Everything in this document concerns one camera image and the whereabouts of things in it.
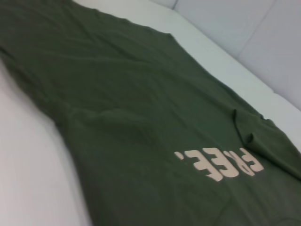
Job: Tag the dark green FREE t-shirt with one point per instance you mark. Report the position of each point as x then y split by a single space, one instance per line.
129 94

